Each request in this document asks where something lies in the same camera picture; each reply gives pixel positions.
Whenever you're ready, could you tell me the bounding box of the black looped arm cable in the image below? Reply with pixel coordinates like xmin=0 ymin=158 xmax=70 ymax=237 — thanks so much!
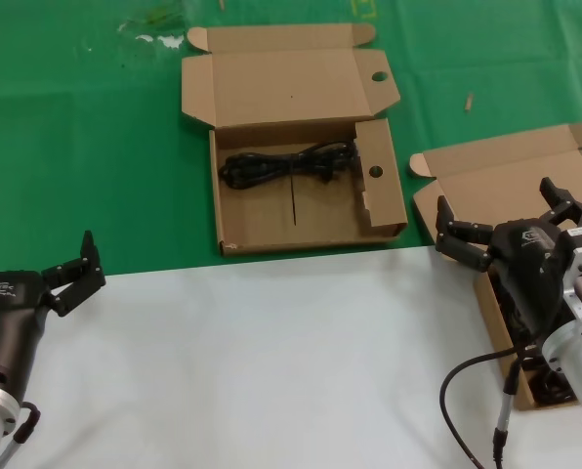
xmin=8 ymin=400 xmax=42 ymax=446

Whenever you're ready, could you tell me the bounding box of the white table cloth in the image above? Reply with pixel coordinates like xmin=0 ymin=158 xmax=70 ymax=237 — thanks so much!
xmin=0 ymin=243 xmax=582 ymax=469

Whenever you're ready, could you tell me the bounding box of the cable with silver plug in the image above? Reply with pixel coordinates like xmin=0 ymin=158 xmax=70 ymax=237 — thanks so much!
xmin=491 ymin=359 xmax=524 ymax=469

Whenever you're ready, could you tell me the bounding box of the black coiled cable bundle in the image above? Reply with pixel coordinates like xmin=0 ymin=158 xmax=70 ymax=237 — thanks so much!
xmin=493 ymin=277 xmax=581 ymax=406

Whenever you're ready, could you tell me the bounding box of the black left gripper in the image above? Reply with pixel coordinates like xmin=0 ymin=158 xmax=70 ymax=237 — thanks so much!
xmin=0 ymin=229 xmax=107 ymax=400

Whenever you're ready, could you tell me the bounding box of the open cardboard box with holes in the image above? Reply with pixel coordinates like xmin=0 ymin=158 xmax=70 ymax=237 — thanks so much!
xmin=180 ymin=21 xmax=410 ymax=259

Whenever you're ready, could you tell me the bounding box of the open cardboard parts box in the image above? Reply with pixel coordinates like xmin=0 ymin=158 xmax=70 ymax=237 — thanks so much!
xmin=409 ymin=122 xmax=582 ymax=412

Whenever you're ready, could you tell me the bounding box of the green table cloth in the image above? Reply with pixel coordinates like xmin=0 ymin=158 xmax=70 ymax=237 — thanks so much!
xmin=0 ymin=0 xmax=582 ymax=276

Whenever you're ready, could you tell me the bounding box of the long black arm cable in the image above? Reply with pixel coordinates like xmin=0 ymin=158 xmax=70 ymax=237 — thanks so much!
xmin=439 ymin=342 xmax=532 ymax=469

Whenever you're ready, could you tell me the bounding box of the black power cable bundle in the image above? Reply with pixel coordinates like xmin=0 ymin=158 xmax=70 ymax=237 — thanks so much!
xmin=218 ymin=140 xmax=361 ymax=227

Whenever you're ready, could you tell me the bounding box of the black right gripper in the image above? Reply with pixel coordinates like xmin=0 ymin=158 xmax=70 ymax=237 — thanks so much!
xmin=434 ymin=176 xmax=582 ymax=339

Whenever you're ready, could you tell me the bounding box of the grey arm hose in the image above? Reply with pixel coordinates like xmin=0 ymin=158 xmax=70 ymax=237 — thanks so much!
xmin=0 ymin=437 xmax=19 ymax=469

